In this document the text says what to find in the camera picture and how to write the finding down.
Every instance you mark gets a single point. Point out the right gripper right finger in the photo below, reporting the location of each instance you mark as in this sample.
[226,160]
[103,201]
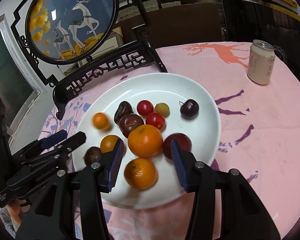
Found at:
[243,215]

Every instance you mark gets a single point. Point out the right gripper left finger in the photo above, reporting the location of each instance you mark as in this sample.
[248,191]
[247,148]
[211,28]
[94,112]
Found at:
[52,214]

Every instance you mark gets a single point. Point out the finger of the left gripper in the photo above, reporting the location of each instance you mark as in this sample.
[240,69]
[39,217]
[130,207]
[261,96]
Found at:
[56,156]
[36,147]

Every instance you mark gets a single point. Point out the dark water chestnut back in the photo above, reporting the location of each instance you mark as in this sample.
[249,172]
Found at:
[92,155]

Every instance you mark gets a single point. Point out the dark water chestnut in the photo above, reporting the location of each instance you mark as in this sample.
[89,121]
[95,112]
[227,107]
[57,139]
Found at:
[92,155]
[123,109]

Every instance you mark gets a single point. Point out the large yellow-orange tomato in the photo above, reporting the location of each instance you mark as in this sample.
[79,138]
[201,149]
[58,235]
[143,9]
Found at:
[108,143]

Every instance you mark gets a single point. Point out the small orange kumquat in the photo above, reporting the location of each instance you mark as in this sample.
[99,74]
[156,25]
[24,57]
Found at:
[101,122]

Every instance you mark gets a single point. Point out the large dark red plum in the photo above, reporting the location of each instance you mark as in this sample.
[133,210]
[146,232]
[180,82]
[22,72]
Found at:
[130,122]

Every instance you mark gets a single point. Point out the dark water chestnut front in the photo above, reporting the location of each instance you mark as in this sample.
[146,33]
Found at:
[123,109]

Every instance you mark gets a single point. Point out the orange mandarin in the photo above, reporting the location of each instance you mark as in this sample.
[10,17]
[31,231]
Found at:
[140,174]
[145,141]

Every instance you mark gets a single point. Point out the red cherry tomato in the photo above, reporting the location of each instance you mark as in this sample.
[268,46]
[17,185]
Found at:
[144,108]

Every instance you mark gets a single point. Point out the small red tomato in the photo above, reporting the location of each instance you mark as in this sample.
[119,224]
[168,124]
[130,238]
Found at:
[157,120]

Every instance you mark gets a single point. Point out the small yellow-green fruit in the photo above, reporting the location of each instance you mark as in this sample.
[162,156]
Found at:
[163,109]

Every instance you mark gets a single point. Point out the dark cherry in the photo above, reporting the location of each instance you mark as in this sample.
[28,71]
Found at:
[189,109]

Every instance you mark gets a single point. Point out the person's left hand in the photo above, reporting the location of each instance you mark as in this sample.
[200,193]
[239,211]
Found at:
[14,210]

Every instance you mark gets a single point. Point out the pink printed tablecloth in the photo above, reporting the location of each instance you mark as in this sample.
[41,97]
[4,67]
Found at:
[231,121]

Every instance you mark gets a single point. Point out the white oval plate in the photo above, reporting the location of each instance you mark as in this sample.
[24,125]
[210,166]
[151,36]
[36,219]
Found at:
[204,132]

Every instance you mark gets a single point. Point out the round deer painting screen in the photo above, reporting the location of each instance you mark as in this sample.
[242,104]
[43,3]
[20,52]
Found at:
[63,32]

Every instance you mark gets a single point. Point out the dark carved wooden chair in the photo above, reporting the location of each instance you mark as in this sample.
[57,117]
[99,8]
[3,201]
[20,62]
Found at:
[133,55]

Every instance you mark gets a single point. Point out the pale pink drink can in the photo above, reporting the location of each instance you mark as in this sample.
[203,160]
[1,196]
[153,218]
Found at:
[261,62]

